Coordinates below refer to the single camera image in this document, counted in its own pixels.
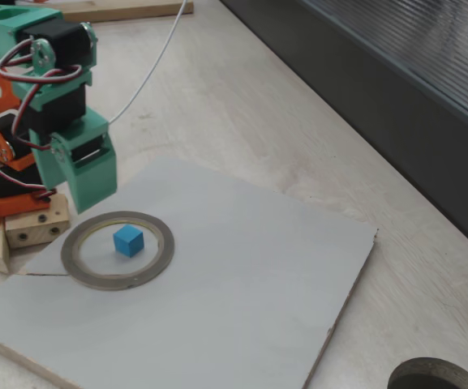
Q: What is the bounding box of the white laminated chipboard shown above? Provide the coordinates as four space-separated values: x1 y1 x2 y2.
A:
0 156 380 389

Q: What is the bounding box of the red white black servo cable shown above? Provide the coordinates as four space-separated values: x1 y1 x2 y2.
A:
0 160 60 203
0 38 83 88
11 79 56 152

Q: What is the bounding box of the white USB cable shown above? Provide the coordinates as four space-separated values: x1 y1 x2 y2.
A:
109 0 189 124

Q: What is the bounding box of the ribbed glass desk partition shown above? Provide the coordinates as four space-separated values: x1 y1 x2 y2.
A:
219 0 468 263

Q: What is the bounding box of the blue cube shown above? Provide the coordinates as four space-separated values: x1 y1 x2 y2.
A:
113 224 144 259

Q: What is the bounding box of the wooden block with screw holes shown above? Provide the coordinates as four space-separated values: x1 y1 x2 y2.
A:
4 193 71 249

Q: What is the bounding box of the thin wooden board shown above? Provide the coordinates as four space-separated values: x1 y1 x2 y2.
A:
61 1 195 24

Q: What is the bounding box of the grey ring of tape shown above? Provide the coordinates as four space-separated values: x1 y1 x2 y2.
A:
60 210 176 292

